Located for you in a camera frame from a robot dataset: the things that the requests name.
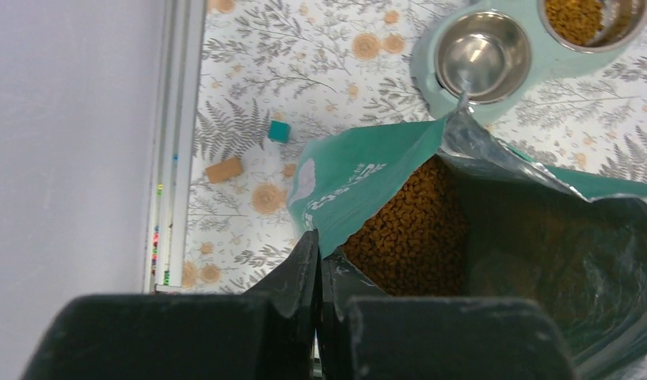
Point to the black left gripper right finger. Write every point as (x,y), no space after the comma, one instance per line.
(367,334)

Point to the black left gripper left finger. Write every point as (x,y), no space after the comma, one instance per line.
(266,332)

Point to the green pet food bag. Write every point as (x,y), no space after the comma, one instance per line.
(574,242)

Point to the brown kibble in bag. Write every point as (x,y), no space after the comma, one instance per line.
(415,244)

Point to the small wooden block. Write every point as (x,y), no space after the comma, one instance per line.
(224,170)

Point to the small teal cube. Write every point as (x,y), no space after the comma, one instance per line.
(279,131)

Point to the mint green double bowl stand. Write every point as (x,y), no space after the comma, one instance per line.
(550,60)

